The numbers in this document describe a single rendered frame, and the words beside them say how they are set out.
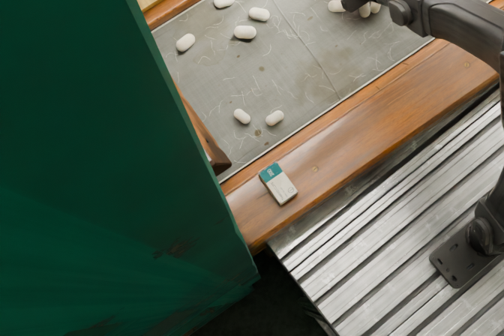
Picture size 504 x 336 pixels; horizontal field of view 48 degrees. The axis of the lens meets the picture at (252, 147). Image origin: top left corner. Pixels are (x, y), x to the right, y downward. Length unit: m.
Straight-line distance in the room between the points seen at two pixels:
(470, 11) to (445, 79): 0.26
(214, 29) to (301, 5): 0.16
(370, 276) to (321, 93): 0.32
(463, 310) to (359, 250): 0.19
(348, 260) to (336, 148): 0.20
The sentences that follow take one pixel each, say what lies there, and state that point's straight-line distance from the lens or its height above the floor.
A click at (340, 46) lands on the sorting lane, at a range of 1.01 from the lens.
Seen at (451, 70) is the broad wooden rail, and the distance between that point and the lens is 1.00.
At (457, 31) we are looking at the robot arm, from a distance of 0.76.
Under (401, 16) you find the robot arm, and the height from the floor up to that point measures 0.94.
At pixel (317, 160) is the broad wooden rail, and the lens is 0.91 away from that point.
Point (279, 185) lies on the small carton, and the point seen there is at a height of 0.78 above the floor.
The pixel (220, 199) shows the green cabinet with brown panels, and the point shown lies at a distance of 0.18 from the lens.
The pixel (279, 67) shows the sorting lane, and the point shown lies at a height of 0.74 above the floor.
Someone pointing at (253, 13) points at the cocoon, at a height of 0.76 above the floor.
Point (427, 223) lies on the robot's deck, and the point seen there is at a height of 0.67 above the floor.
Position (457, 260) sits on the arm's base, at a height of 0.68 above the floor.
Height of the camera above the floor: 1.65
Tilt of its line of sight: 75 degrees down
